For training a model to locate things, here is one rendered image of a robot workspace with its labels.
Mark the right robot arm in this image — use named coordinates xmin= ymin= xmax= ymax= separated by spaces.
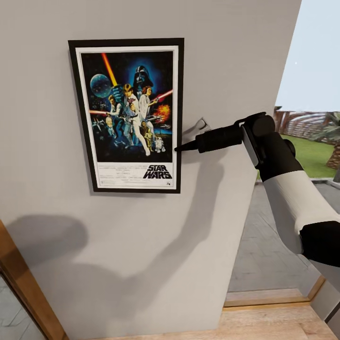
xmin=174 ymin=112 xmax=340 ymax=293

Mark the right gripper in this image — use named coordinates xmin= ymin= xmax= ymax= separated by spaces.
xmin=174 ymin=127 xmax=227 ymax=153

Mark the poster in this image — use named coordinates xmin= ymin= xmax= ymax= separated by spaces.
xmin=68 ymin=38 xmax=184 ymax=194

